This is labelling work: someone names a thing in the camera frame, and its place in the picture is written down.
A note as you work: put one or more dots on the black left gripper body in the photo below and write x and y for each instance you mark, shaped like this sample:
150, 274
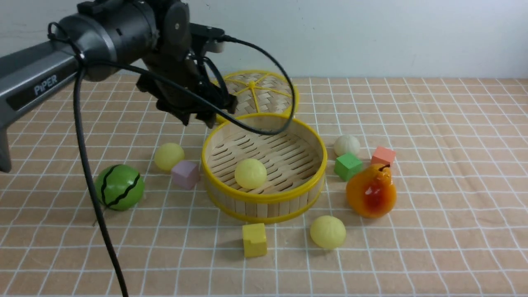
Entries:
182, 102

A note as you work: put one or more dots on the yellow bun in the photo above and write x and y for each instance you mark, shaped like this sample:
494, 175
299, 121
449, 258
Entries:
250, 173
168, 155
328, 232

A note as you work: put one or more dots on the white bun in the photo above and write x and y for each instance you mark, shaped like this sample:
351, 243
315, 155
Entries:
346, 144

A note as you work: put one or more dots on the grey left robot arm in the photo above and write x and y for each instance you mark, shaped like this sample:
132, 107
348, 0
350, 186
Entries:
107, 35

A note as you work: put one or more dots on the woven bamboo steamer lid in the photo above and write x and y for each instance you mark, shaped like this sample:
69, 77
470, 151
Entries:
260, 91

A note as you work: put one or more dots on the bamboo steamer tray yellow rim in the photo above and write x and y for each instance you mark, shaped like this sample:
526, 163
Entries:
295, 162

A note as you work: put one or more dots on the pink purple cube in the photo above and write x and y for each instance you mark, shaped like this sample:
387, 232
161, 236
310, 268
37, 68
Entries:
185, 174

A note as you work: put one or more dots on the green toy watermelon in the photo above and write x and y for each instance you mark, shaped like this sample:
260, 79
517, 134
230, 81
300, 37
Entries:
119, 187

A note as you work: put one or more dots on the yellow cube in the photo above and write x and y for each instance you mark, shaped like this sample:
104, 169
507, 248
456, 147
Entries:
254, 240

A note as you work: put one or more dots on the green cube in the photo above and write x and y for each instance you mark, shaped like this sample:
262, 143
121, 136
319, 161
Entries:
347, 165

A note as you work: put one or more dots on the orange red cube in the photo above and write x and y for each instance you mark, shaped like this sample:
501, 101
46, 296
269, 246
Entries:
383, 155

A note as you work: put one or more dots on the orange toy pear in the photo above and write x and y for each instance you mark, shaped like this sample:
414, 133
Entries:
372, 193

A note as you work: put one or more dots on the checkered orange tablecloth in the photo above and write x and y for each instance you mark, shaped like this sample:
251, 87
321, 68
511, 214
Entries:
458, 229

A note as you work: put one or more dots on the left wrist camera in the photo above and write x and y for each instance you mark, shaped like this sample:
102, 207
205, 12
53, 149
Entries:
206, 39

